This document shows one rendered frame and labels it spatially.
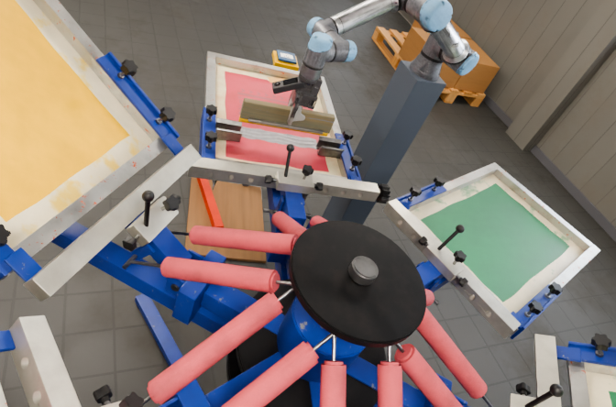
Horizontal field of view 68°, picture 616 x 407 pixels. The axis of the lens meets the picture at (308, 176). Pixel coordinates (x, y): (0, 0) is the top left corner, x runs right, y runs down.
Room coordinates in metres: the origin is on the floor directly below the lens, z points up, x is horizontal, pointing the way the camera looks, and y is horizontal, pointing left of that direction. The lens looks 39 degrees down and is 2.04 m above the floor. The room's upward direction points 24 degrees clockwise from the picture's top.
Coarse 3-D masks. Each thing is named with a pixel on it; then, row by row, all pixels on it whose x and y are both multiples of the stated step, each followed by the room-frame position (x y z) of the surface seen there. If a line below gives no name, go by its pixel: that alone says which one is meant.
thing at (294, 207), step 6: (282, 192) 1.15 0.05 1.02; (288, 192) 1.13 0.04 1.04; (294, 192) 1.15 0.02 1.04; (288, 198) 1.11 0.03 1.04; (294, 198) 1.12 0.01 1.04; (300, 198) 1.13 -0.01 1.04; (288, 204) 1.08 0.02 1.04; (294, 204) 1.09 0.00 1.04; (300, 204) 1.10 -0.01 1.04; (282, 210) 1.09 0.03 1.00; (288, 210) 1.06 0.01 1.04; (294, 210) 1.07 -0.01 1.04; (300, 210) 1.08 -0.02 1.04; (294, 216) 1.04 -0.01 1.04; (300, 216) 1.05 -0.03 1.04
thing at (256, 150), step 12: (228, 72) 1.83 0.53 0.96; (228, 84) 1.74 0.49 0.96; (240, 84) 1.78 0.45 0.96; (252, 84) 1.82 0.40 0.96; (264, 84) 1.86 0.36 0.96; (228, 96) 1.65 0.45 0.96; (228, 108) 1.57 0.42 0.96; (228, 144) 1.35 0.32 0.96; (240, 144) 1.38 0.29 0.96; (252, 144) 1.41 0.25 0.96; (264, 144) 1.44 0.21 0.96; (276, 144) 1.47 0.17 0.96; (228, 156) 1.29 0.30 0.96; (240, 156) 1.31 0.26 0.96; (252, 156) 1.34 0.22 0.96; (264, 156) 1.37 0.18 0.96; (276, 156) 1.40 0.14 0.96
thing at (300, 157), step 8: (288, 96) 1.85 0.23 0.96; (280, 128) 1.59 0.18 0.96; (304, 136) 1.61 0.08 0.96; (312, 136) 1.63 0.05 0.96; (280, 144) 1.48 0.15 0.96; (280, 152) 1.43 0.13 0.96; (296, 152) 1.48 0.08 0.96; (304, 152) 1.50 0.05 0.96; (312, 152) 1.52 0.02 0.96; (280, 160) 1.39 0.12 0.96; (296, 160) 1.43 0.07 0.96; (304, 160) 1.45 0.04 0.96; (312, 160) 1.47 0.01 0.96; (320, 160) 1.49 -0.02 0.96; (296, 168) 1.38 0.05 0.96; (320, 168) 1.44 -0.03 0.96
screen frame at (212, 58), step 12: (216, 60) 1.86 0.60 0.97; (228, 60) 1.88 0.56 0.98; (240, 60) 1.92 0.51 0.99; (264, 72) 1.96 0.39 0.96; (276, 72) 1.98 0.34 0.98; (288, 72) 2.00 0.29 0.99; (324, 84) 2.04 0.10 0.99; (204, 96) 1.57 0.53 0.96; (324, 96) 1.93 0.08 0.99; (324, 108) 1.85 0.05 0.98; (336, 120) 1.77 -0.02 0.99; (336, 132) 1.68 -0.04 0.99; (276, 168) 1.29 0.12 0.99
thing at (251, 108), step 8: (248, 104) 1.39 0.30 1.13; (256, 104) 1.40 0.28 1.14; (264, 104) 1.41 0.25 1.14; (272, 104) 1.43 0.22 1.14; (280, 104) 1.46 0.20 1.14; (240, 112) 1.40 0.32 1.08; (248, 112) 1.39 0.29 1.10; (256, 112) 1.40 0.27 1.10; (264, 112) 1.41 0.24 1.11; (272, 112) 1.43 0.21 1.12; (280, 112) 1.44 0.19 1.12; (288, 112) 1.45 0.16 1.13; (304, 112) 1.48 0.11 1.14; (312, 112) 1.50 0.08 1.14; (320, 112) 1.52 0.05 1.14; (272, 120) 1.43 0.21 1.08; (280, 120) 1.44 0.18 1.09; (304, 120) 1.48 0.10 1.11; (312, 120) 1.49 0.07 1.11; (320, 120) 1.50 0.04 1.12; (328, 120) 1.51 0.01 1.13; (320, 128) 1.51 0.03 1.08; (328, 128) 1.52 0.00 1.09
